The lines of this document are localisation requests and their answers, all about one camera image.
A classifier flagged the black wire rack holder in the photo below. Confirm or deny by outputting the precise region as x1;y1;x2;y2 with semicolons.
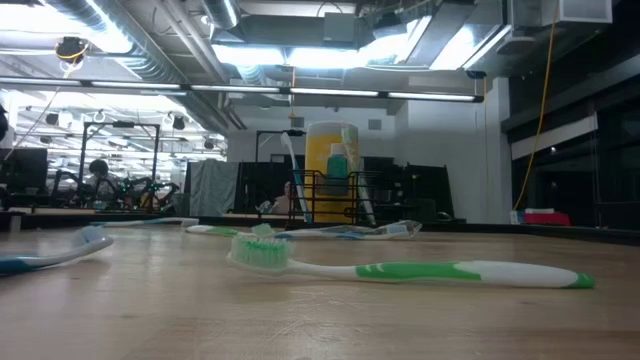
288;169;379;225

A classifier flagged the yellow canister white lid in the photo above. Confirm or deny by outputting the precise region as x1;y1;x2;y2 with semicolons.
304;121;360;225

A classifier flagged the person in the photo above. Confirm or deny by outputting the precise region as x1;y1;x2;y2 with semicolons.
82;158;119;209
272;180;296;216

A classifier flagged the black partition panel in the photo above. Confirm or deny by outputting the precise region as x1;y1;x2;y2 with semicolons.
402;163;455;224
234;160;290;215

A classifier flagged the grey cloth cover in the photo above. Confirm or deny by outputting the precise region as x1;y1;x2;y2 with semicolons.
187;158;240;217

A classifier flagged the long light bar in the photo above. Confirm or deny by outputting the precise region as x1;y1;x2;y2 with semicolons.
0;75;485;104

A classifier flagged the grey ceiling box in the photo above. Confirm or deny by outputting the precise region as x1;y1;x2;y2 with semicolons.
323;12;357;44

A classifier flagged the red box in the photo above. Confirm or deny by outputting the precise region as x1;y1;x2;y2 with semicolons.
524;211;572;227

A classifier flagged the black background rig frame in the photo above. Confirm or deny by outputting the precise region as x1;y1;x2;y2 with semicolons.
77;121;162;209
255;128;307;166

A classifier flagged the round silver ventilation duct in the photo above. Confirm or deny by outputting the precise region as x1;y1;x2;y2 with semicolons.
202;0;241;30

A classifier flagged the yellow hanging cable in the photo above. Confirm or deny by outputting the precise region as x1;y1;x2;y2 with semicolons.
514;0;560;211

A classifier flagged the black aluminium table frame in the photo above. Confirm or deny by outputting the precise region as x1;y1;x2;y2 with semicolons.
0;208;640;246

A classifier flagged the yellow black ceiling cable reel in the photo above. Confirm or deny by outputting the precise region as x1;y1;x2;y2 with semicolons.
54;35;90;65

